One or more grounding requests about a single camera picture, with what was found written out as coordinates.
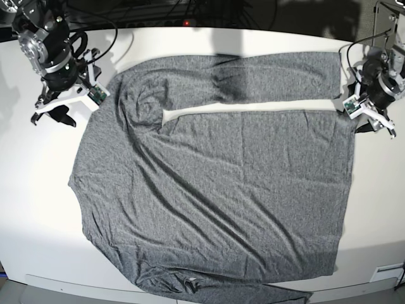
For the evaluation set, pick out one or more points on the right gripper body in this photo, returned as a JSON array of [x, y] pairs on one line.
[[71, 84]]

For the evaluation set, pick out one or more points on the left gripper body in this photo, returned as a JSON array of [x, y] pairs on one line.
[[374, 91]]

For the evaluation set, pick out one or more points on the grey long-sleeve T-shirt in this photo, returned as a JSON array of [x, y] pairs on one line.
[[218, 207]]

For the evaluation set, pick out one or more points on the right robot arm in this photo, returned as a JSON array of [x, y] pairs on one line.
[[44, 35]]

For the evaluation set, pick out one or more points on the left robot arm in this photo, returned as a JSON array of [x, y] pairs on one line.
[[393, 66]]

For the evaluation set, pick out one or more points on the black power strip red light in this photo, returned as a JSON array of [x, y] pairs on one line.
[[180, 22]]

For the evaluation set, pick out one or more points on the white label plate on table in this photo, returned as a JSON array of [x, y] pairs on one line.
[[387, 272]]

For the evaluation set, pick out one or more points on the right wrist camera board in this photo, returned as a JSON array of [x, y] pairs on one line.
[[97, 95]]

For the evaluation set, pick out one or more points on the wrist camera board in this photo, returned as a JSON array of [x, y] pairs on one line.
[[351, 105], [97, 95]]

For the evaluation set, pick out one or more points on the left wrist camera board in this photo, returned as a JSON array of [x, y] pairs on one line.
[[351, 105]]

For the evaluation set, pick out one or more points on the metal stand frame right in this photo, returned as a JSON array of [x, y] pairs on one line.
[[389, 16]]

